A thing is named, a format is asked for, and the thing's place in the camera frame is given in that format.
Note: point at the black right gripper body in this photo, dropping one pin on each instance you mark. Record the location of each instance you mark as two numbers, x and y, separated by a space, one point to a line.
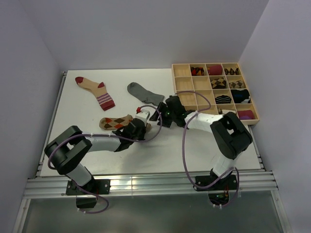
168 117

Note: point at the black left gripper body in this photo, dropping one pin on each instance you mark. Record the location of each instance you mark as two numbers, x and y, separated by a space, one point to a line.
141 135

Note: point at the tan orange argyle sock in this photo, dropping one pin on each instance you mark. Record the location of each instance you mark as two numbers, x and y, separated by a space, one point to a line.
113 124

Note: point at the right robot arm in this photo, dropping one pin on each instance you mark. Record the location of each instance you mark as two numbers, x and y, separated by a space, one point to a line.
230 134

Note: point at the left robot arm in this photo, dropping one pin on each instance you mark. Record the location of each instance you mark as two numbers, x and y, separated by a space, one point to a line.
66 151

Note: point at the beige rolled sock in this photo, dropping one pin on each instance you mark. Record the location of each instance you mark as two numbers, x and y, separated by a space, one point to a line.
226 111

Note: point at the red orange argyle rolled sock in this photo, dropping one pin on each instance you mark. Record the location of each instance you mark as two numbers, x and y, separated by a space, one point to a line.
197 71

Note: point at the wooden compartment tray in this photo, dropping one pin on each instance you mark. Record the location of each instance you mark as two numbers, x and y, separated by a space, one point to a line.
196 93

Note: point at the black white striped rolled sock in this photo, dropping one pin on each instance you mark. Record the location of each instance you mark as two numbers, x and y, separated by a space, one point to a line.
223 99

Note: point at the brown tan argyle rolled sock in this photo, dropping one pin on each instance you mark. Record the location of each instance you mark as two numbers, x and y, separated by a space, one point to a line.
219 83

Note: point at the tan sock with purple stripes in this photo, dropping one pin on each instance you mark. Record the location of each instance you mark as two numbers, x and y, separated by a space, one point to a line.
98 90

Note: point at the crimson rolled sock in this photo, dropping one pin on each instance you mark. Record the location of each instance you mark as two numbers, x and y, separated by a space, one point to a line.
214 70

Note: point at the black blue rolled sock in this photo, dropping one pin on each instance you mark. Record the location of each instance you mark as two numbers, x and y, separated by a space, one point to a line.
240 96

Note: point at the grey brown argyle rolled sock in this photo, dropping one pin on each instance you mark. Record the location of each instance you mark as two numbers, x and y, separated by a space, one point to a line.
236 84

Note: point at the brown white argyle rolled sock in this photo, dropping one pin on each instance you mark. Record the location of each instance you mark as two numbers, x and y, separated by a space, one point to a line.
232 71

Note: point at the magenta purple rolled sock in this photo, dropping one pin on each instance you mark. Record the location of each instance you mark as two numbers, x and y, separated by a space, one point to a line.
246 115

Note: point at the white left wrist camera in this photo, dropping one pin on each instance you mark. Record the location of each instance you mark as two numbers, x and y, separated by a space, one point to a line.
142 115

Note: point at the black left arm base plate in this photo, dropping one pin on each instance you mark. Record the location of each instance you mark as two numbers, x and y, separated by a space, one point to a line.
89 195

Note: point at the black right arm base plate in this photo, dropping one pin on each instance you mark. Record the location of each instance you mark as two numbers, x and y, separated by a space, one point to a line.
222 188

